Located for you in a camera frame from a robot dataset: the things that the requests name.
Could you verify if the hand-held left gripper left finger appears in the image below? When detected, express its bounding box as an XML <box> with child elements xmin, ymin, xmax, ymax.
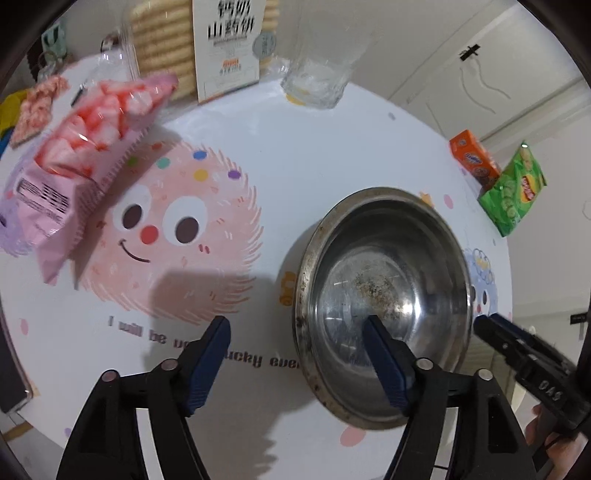
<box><xmin>55</xmin><ymin>315</ymin><xmax>232</xmax><ymax>480</ymax></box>

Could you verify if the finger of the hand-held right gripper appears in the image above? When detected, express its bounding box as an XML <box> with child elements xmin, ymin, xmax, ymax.
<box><xmin>489</xmin><ymin>313</ymin><xmax>561</xmax><ymax>358</ymax></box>
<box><xmin>473</xmin><ymin>316</ymin><xmax>546</xmax><ymax>384</ymax></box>

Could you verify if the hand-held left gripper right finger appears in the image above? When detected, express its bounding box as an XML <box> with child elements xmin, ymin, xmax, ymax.
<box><xmin>362</xmin><ymin>315</ymin><xmax>539</xmax><ymax>480</ymax></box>

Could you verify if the stained medium steel bowl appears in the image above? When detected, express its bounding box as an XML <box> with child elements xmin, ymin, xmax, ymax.
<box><xmin>294</xmin><ymin>187</ymin><xmax>475</xmax><ymax>431</ymax></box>

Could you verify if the person's right hand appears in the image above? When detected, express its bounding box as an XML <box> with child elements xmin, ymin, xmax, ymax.
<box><xmin>524</xmin><ymin>401</ymin><xmax>591</xmax><ymax>480</ymax></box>

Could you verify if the green chips bag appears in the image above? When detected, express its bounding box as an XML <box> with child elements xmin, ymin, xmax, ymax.
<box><xmin>478</xmin><ymin>142</ymin><xmax>548</xmax><ymax>237</ymax></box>

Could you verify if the orange biscuit box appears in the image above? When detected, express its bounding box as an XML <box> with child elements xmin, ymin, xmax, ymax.
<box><xmin>449</xmin><ymin>129</ymin><xmax>502</xmax><ymax>189</ymax></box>

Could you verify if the black smartphone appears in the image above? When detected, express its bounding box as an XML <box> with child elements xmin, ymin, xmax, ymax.
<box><xmin>0</xmin><ymin>318</ymin><xmax>35</xmax><ymax>414</ymax></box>

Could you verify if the white door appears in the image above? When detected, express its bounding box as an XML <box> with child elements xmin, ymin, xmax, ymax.
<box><xmin>392</xmin><ymin>28</ymin><xmax>587</xmax><ymax>153</ymax></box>

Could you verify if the pink snack bag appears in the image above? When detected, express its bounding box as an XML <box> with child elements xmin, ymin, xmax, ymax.
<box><xmin>0</xmin><ymin>73</ymin><xmax>180</xmax><ymax>284</ymax></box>

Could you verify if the clear glass cup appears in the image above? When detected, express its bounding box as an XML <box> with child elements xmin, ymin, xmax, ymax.
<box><xmin>281</xmin><ymin>0</ymin><xmax>377</xmax><ymax>110</ymax></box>

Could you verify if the small pink snack packet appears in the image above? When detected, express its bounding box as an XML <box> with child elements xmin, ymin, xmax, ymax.
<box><xmin>10</xmin><ymin>75</ymin><xmax>70</xmax><ymax>148</ymax></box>

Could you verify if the clear biscuit tray white label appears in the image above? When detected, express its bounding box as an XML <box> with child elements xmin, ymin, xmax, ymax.
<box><xmin>121</xmin><ymin>0</ymin><xmax>282</xmax><ymax>103</ymax></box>

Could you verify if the yellow plastic bag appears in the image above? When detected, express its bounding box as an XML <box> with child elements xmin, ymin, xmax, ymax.
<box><xmin>0</xmin><ymin>90</ymin><xmax>28</xmax><ymax>134</ymax></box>

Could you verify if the green paper bag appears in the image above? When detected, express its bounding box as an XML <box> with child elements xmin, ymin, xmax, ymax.
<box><xmin>41</xmin><ymin>21</ymin><xmax>70</xmax><ymax>54</ymax></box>

